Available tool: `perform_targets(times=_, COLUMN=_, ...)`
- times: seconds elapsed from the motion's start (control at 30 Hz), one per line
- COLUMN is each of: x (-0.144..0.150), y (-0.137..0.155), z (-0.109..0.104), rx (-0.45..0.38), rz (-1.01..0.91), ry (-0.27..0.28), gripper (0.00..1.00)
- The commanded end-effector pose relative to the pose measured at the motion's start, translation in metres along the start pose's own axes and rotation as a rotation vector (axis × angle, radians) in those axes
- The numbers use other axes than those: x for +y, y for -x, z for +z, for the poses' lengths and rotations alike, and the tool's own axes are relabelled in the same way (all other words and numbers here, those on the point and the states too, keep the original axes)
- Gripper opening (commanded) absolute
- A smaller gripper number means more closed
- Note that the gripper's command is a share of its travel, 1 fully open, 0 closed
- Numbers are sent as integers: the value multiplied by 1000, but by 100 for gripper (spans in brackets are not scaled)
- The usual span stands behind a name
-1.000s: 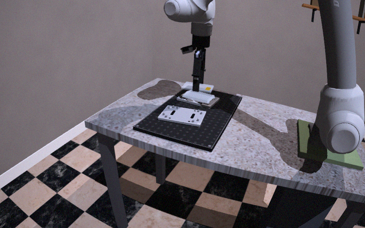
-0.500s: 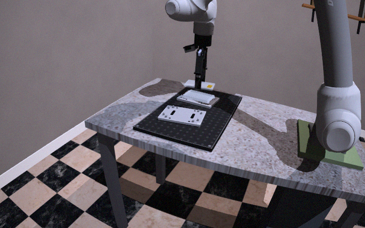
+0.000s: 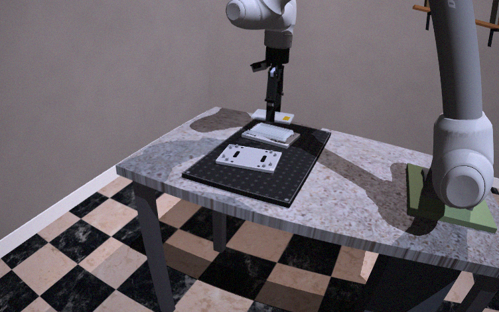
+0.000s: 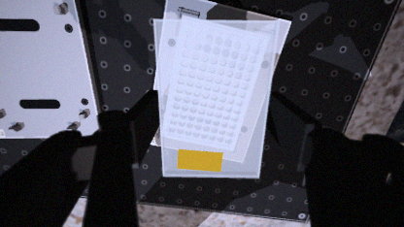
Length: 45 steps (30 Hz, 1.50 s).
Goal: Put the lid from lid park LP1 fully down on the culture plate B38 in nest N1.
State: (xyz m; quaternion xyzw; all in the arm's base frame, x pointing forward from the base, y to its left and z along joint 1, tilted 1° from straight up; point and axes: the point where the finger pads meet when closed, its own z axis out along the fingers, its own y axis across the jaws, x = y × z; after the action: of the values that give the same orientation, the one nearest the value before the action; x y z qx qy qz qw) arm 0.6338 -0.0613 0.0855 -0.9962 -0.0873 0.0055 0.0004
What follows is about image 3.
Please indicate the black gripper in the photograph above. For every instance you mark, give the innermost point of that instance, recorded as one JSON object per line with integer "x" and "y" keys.
{"x": 275, "y": 79}

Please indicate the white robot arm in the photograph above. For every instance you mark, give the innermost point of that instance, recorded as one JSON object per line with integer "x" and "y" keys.
{"x": 461, "y": 173}

